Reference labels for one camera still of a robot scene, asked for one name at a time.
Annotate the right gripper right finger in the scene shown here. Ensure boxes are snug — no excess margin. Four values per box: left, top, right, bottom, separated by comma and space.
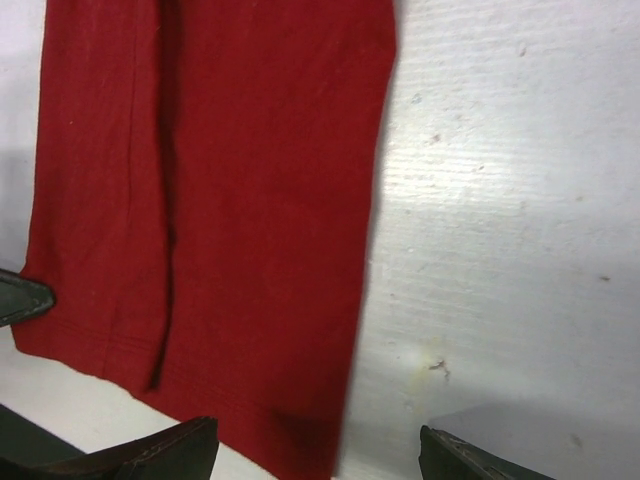
418, 425, 550, 480

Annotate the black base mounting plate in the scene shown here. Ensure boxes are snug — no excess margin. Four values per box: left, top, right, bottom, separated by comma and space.
0, 405, 83, 465

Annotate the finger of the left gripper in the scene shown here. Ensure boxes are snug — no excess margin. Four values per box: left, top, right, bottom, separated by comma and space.
0, 269, 55, 327

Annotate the red t-shirt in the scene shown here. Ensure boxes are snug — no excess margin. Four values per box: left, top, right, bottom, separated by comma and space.
13, 1, 396, 479

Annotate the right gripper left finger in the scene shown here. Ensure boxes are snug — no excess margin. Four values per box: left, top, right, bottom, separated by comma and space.
1, 416, 218, 480

